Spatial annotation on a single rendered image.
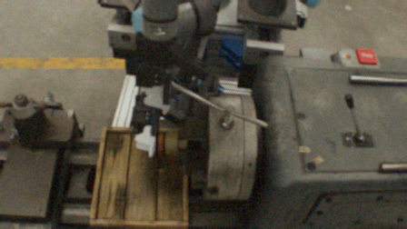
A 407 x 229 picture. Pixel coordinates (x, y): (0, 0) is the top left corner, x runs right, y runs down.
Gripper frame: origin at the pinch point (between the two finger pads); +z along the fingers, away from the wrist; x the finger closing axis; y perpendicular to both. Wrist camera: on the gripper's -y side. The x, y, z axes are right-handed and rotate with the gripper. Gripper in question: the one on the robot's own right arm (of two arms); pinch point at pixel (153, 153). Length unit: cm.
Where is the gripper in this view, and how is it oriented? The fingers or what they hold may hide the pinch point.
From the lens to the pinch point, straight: 122.0
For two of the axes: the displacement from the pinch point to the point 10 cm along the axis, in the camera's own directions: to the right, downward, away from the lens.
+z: 0.3, 7.7, -6.4
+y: -9.9, -0.5, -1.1
